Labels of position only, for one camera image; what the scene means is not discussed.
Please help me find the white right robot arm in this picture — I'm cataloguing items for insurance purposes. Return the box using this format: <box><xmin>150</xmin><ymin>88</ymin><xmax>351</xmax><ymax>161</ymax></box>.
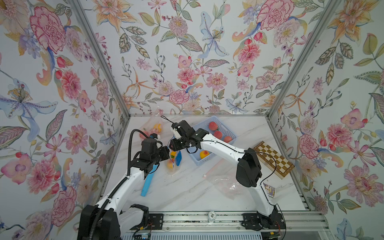
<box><xmin>169</xmin><ymin>120</ymin><xmax>279</xmax><ymax>223</ymax></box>

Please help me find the clear blue-zipper zip bag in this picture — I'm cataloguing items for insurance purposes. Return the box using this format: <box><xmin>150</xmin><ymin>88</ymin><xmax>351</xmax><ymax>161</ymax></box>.
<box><xmin>166</xmin><ymin>150</ymin><xmax>182</xmax><ymax>175</ymax></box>

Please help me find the red peach with green stem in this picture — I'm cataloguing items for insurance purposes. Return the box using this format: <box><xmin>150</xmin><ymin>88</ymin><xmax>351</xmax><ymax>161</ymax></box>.
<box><xmin>214</xmin><ymin>131</ymin><xmax>223</xmax><ymax>140</ymax></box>

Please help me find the aluminium left corner post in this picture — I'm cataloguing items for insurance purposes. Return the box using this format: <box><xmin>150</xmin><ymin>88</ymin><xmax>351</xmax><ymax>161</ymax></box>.
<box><xmin>69</xmin><ymin>0</ymin><xmax>131</xmax><ymax>120</ymax></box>

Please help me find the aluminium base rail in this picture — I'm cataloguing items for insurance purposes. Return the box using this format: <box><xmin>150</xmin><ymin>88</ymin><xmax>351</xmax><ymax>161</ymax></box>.
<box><xmin>122</xmin><ymin>211</ymin><xmax>333</xmax><ymax>240</ymax></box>

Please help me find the clear pink bag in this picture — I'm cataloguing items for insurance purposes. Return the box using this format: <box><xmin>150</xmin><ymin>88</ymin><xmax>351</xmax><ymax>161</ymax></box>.
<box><xmin>204</xmin><ymin>159</ymin><xmax>247</xmax><ymax>200</ymax></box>

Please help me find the yellow red peach front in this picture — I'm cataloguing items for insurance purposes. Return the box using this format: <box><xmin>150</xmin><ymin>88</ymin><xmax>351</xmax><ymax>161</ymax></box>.
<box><xmin>200</xmin><ymin>151</ymin><xmax>211</xmax><ymax>160</ymax></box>

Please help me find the wooden chessboard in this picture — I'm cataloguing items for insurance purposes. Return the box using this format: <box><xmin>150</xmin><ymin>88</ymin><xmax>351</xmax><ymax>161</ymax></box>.
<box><xmin>253</xmin><ymin>141</ymin><xmax>295</xmax><ymax>179</ymax></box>

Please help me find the pink peach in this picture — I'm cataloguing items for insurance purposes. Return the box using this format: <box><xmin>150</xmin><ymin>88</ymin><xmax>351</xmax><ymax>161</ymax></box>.
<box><xmin>209</xmin><ymin>122</ymin><xmax>219</xmax><ymax>131</ymax></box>

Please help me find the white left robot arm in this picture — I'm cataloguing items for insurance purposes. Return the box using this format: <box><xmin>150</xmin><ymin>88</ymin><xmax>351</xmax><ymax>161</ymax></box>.
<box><xmin>77</xmin><ymin>138</ymin><xmax>170</xmax><ymax>240</ymax></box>

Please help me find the blue toy microphone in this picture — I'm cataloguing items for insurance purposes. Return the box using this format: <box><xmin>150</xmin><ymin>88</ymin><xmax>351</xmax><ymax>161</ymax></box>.
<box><xmin>141</xmin><ymin>170</ymin><xmax>155</xmax><ymax>197</ymax></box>

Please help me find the light blue perforated basket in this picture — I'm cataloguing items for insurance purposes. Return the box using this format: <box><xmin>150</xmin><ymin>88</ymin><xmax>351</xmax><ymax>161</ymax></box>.
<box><xmin>190</xmin><ymin>116</ymin><xmax>237</xmax><ymax>166</ymax></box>

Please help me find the aluminium right corner post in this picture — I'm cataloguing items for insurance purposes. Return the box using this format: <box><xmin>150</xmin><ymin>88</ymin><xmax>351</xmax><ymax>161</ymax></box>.
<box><xmin>265</xmin><ymin>1</ymin><xmax>339</xmax><ymax>120</ymax></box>

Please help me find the black corrugated cable hose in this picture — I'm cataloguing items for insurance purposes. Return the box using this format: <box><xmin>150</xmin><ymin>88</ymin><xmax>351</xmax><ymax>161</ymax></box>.
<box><xmin>88</xmin><ymin>128</ymin><xmax>151</xmax><ymax>240</ymax></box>

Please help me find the clear pink-zipper zip bag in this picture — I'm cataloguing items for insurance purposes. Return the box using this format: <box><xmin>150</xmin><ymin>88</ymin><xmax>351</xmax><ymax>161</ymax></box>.
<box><xmin>140</xmin><ymin>108</ymin><xmax>164</xmax><ymax>139</ymax></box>

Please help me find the aluminium corner post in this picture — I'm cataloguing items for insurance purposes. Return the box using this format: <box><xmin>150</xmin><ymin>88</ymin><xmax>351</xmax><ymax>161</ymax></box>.
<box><xmin>69</xmin><ymin>0</ymin><xmax>131</xmax><ymax>120</ymax></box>
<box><xmin>265</xmin><ymin>1</ymin><xmax>339</xmax><ymax>120</ymax></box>

